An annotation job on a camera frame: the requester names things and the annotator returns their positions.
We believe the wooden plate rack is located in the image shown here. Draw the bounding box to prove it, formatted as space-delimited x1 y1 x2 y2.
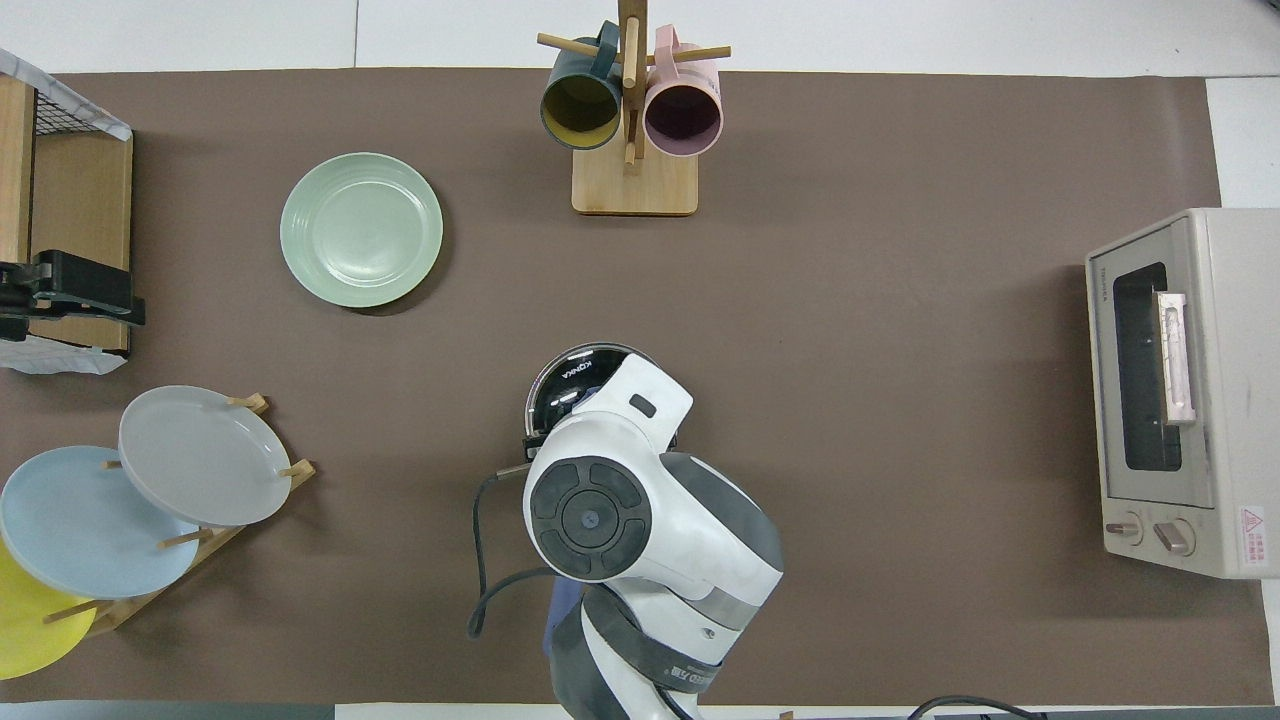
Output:
42 393 317 636

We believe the green plate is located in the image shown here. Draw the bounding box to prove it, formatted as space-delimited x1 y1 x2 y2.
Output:
280 152 444 309

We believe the black right base cable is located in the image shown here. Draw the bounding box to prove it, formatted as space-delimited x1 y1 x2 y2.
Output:
905 694 1051 720

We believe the wooden mug tree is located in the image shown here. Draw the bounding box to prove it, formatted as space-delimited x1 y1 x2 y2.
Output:
537 0 732 217

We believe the glass lid with blue knob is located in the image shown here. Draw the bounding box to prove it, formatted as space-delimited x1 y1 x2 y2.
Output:
526 342 663 441

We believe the dark blue saucepan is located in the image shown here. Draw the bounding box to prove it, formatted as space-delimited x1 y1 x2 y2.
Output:
524 342 663 659

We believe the grey plate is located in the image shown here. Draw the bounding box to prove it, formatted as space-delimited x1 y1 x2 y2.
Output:
118 385 293 528

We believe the white crumpled paper sheet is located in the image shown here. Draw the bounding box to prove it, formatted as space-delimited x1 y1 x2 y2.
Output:
0 335 129 376

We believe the light blue plate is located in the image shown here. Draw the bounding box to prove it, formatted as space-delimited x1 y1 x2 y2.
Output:
0 445 201 601

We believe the white patterned cloth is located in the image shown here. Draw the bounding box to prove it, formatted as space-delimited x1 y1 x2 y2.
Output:
0 48 133 141

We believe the pink mug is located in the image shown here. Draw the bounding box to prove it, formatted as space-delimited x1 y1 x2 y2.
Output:
644 25 723 158

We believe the beige toaster oven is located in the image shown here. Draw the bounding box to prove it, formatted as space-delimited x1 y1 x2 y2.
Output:
1085 207 1280 579

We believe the black wire basket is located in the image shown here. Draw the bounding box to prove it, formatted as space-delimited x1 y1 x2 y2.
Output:
30 82 111 139

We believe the yellow plate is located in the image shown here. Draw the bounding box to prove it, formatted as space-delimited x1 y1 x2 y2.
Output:
0 540 98 681

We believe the wooden shelf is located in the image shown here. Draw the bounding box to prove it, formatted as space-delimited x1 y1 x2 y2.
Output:
0 75 133 353

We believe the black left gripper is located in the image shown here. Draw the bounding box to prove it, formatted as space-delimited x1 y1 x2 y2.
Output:
0 250 146 341

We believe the brown table mat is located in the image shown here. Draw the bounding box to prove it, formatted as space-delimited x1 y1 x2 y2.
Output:
0 68 1276 706

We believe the dark teal mug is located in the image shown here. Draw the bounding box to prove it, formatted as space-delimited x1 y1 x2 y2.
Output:
540 22 625 151

